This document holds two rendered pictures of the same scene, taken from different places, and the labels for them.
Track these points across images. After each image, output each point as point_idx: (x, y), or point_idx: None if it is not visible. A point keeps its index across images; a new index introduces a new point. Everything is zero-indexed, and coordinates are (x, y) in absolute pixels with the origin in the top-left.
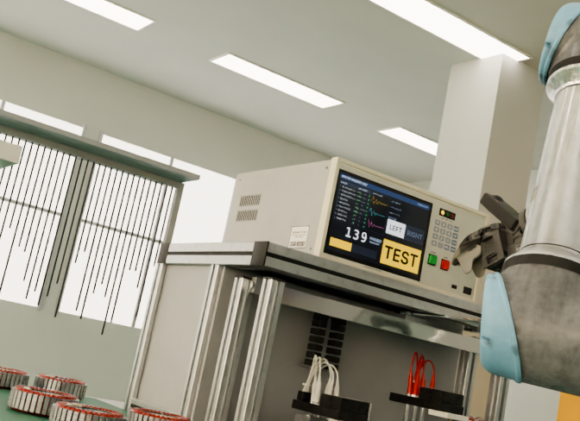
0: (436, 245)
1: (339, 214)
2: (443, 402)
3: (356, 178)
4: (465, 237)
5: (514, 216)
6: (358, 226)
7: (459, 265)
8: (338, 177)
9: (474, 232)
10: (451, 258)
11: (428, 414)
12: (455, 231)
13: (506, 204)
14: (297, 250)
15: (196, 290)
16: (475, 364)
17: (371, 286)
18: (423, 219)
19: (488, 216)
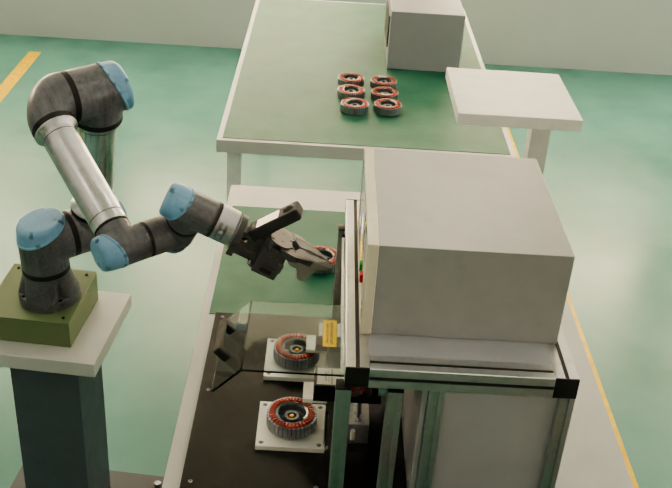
0: (363, 254)
1: (361, 196)
2: (314, 377)
3: (364, 168)
4: (301, 237)
5: (254, 221)
6: (361, 210)
7: (327, 270)
8: (363, 164)
9: (291, 232)
10: (363, 273)
11: (410, 445)
12: (365, 247)
13: (280, 214)
14: (346, 212)
15: None
16: (385, 413)
17: (345, 261)
18: (364, 223)
19: (367, 246)
